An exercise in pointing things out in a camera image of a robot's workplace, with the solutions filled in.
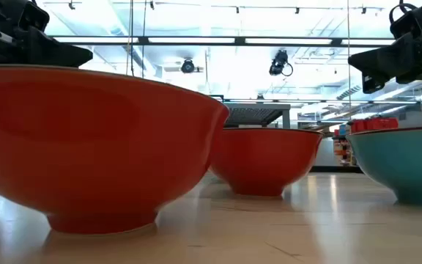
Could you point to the teal floral mini bowl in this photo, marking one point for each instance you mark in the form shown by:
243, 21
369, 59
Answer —
405, 165

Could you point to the black storage rack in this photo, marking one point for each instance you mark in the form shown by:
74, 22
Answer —
343, 150

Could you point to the red floral mini bowl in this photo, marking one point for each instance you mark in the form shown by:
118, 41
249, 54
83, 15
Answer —
266, 161

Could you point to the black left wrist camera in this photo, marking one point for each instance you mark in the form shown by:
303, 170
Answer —
35, 16

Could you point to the small red storage bin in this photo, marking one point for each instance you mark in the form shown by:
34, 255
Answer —
358, 126

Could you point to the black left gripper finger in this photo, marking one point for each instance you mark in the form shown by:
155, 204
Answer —
50, 53

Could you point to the grey perforated metal shelf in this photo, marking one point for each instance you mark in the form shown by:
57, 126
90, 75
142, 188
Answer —
256, 110

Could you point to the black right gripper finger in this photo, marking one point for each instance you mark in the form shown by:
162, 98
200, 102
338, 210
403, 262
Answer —
390, 56
374, 82

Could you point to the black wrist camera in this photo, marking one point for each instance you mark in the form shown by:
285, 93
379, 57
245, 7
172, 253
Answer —
412, 22
35, 16

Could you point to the black round ceiling fixture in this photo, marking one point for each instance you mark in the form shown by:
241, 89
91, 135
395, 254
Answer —
188, 66

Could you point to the wide red storage bin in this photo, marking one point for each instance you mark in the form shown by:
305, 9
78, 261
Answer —
381, 124

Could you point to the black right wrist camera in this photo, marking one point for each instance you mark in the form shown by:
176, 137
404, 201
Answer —
412, 22

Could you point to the large red bowl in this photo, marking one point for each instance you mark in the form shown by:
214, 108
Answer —
86, 146

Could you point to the black overhead camera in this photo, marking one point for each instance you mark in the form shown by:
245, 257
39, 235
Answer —
278, 62

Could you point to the black aluminium rig frame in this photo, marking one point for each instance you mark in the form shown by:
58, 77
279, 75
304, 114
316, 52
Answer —
239, 40

